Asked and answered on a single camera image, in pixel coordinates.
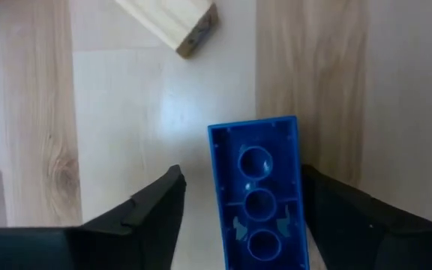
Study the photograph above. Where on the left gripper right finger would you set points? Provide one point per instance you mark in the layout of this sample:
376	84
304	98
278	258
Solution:
351	232

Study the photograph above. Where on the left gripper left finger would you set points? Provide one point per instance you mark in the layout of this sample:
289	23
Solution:
144	232

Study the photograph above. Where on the large blue plastic brick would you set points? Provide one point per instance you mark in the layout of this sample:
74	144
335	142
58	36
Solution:
257	210

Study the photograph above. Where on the long wooden block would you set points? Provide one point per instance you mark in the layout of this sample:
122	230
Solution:
171	22

